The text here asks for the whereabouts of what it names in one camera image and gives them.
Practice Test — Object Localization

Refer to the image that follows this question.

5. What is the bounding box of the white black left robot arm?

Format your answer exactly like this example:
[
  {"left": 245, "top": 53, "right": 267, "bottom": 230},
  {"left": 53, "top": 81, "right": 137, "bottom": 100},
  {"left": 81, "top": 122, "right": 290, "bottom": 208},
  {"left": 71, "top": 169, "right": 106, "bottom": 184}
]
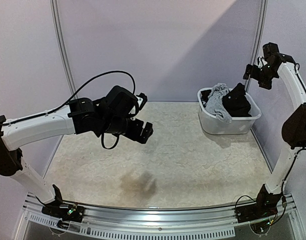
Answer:
[{"left": 0, "top": 85, "right": 154, "bottom": 217}]

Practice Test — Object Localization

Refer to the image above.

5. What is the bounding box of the black garment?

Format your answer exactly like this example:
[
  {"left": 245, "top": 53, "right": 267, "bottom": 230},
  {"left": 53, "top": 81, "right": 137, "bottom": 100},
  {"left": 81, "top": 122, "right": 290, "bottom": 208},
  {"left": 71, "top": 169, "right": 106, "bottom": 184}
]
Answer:
[{"left": 200, "top": 83, "right": 252, "bottom": 118}]

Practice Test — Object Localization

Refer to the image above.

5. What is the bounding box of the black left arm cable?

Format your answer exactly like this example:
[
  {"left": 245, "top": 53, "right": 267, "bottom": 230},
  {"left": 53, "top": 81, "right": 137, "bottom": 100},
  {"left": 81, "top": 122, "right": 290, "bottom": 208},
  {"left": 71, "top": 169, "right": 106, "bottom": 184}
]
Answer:
[{"left": 0, "top": 70, "right": 136, "bottom": 150}]

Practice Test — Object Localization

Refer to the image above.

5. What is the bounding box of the aluminium front rail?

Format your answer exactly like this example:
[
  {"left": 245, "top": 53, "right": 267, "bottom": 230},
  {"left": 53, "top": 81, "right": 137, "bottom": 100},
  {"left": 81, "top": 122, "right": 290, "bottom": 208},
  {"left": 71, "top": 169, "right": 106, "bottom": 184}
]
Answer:
[{"left": 15, "top": 194, "right": 306, "bottom": 240}]

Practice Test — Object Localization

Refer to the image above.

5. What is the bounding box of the grey t-shirt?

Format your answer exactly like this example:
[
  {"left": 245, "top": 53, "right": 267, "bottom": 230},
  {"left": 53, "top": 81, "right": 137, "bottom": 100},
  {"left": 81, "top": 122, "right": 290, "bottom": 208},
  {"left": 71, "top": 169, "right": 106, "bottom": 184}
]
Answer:
[{"left": 205, "top": 83, "right": 232, "bottom": 124}]

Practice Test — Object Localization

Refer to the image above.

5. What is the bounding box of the aluminium left corner post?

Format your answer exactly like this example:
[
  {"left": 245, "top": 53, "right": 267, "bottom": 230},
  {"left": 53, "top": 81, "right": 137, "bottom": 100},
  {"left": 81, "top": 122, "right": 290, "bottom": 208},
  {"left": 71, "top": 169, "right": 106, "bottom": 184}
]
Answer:
[{"left": 50, "top": 0, "right": 77, "bottom": 95}]

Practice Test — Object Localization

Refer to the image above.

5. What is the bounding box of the aluminium corner post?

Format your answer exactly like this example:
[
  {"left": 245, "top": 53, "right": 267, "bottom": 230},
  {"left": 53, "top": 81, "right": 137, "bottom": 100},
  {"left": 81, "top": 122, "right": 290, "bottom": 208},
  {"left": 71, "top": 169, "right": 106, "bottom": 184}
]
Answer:
[
  {"left": 243, "top": 0, "right": 268, "bottom": 94},
  {"left": 50, "top": 0, "right": 77, "bottom": 95}
]

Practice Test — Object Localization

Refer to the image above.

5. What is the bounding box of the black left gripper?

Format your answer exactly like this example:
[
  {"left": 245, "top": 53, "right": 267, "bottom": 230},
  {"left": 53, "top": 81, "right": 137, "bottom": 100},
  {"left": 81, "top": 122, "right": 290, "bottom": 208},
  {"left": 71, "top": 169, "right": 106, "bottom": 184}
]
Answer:
[{"left": 100, "top": 115, "right": 154, "bottom": 143}]

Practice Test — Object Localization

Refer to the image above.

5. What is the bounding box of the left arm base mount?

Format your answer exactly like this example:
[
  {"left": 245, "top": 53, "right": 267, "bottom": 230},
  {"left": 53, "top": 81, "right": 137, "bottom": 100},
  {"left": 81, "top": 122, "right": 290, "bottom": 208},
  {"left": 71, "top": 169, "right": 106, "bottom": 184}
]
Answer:
[{"left": 41, "top": 200, "right": 86, "bottom": 223}]

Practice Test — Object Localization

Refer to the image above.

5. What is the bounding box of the translucent white laundry basket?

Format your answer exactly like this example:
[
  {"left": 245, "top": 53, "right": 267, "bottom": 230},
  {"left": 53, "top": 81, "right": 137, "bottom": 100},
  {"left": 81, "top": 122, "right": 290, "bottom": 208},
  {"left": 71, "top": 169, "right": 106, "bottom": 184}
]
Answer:
[{"left": 197, "top": 87, "right": 263, "bottom": 135}]

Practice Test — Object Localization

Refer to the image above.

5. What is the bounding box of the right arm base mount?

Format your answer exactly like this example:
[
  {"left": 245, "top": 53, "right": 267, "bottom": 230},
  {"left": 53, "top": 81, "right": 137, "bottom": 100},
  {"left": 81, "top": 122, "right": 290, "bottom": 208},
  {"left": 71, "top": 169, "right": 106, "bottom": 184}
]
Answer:
[{"left": 234, "top": 202, "right": 278, "bottom": 223}]

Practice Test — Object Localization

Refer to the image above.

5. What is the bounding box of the aluminium right corner post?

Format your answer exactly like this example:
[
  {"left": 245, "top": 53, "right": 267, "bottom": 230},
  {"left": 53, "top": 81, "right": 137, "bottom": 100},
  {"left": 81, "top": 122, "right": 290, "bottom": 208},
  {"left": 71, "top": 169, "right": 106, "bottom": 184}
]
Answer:
[{"left": 243, "top": 0, "right": 268, "bottom": 94}]

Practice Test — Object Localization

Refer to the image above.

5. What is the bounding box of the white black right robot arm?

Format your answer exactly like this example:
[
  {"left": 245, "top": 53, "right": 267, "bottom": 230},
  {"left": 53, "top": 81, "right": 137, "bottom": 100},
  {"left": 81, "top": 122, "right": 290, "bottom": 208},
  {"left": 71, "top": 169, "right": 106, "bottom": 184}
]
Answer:
[{"left": 243, "top": 42, "right": 306, "bottom": 218}]

